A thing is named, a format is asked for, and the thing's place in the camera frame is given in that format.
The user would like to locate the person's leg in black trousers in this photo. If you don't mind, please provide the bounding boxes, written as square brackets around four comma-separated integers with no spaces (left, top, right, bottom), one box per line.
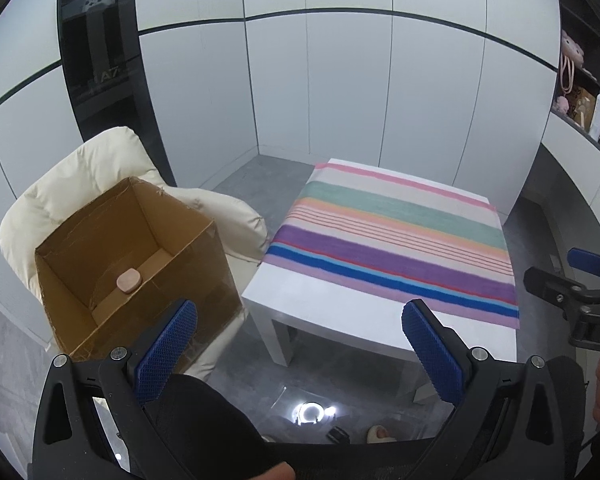
[146,372,281,461]

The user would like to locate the person's left hand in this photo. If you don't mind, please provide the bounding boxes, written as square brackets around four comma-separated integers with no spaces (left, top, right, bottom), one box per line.
[250,462,297,480]

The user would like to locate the brown cardboard box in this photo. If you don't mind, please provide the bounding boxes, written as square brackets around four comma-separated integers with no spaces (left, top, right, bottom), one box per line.
[34,176,243,361]

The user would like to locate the black glass wall panel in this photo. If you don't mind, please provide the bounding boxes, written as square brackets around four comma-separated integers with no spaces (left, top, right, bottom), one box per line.
[57,0,177,187]

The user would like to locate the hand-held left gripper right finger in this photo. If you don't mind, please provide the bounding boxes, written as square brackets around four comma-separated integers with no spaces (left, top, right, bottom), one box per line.
[401,299,566,480]

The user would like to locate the striped colourful cloth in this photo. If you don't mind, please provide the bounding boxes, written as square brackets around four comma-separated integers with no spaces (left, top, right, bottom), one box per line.
[262,160,521,331]

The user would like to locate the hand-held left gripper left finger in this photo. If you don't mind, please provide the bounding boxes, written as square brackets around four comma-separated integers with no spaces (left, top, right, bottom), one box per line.
[32,300,198,480]

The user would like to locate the white low table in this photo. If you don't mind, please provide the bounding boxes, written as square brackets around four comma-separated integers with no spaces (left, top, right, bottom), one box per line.
[241,157,520,403]

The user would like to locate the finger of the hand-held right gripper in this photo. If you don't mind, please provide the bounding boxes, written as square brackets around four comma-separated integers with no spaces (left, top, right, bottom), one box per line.
[567,247,600,279]
[523,266,590,322]

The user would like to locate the tan makeup sponge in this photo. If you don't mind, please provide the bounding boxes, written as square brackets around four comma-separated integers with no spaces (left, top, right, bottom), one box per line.
[116,269,143,294]

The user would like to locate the white shelf unit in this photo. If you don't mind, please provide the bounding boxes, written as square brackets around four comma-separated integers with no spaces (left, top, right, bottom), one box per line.
[520,0,600,281]

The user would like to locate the cream padded armchair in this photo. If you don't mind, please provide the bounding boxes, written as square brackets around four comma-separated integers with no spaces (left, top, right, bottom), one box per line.
[0,126,270,383]

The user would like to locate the brown patterned box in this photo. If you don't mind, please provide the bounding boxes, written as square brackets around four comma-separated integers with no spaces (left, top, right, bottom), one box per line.
[567,85,599,127]

